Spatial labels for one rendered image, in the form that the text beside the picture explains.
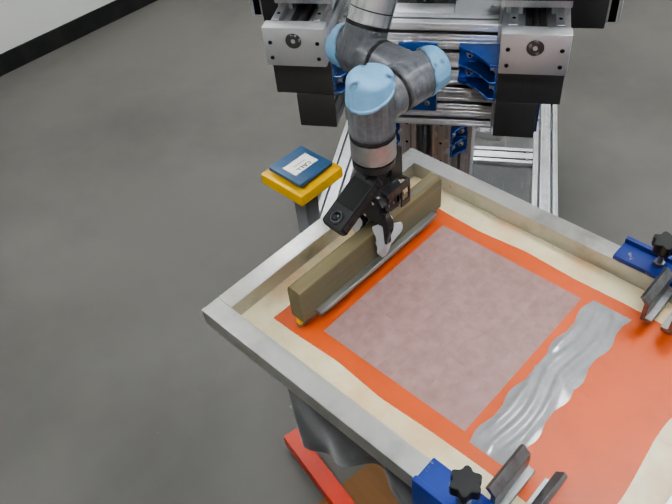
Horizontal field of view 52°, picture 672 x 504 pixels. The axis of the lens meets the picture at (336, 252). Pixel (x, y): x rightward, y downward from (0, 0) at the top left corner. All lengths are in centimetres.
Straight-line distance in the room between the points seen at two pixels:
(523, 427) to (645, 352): 25
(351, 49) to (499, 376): 59
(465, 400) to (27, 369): 185
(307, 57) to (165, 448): 131
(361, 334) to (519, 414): 29
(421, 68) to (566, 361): 52
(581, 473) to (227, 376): 151
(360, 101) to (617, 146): 229
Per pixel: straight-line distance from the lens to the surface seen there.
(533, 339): 121
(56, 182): 341
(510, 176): 268
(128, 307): 269
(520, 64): 149
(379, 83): 104
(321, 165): 152
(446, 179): 144
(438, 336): 120
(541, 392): 115
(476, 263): 131
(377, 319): 122
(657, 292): 124
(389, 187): 118
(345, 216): 114
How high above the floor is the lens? 191
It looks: 45 degrees down
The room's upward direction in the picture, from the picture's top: 7 degrees counter-clockwise
